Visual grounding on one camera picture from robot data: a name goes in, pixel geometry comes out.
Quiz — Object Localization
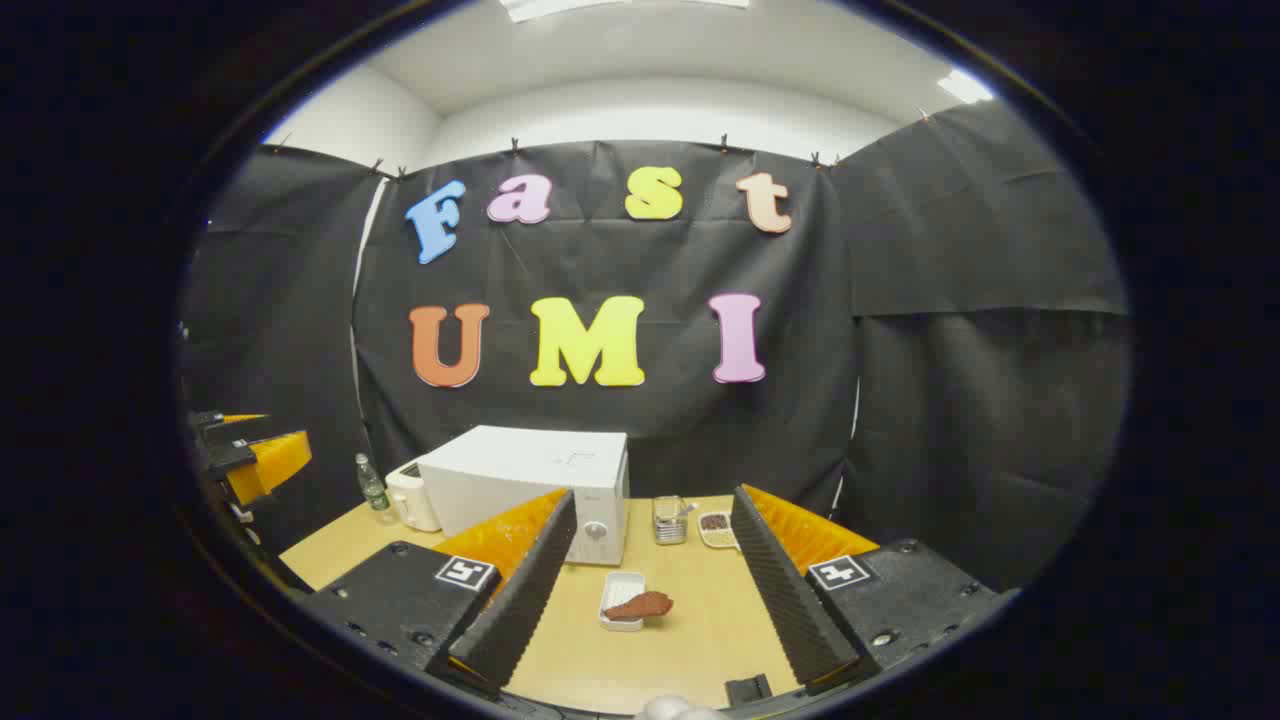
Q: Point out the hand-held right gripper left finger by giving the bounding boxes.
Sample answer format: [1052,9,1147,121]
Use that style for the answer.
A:
[300,488,579,701]

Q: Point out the white rectangular tray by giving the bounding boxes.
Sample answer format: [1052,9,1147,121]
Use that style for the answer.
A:
[598,570,647,633]

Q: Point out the brown meat piece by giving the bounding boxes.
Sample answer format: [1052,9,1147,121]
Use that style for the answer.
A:
[603,591,674,622]

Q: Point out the clear bottle green label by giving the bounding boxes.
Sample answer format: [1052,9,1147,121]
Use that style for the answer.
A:
[355,452,394,526]

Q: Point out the ceiling light panel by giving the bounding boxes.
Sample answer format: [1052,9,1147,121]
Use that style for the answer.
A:
[938,68,997,105]
[498,0,751,23]

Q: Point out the white toaster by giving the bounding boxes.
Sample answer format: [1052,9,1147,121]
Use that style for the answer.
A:
[385,458,443,533]

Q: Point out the white microwave oven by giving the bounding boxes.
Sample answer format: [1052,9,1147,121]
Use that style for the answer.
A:
[418,425,631,568]

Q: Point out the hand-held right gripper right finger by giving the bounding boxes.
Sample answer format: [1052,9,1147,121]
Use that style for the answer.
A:
[730,484,1011,698]

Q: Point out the metal mesh utensil holder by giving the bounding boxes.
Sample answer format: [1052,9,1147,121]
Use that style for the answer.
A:
[652,496,691,546]

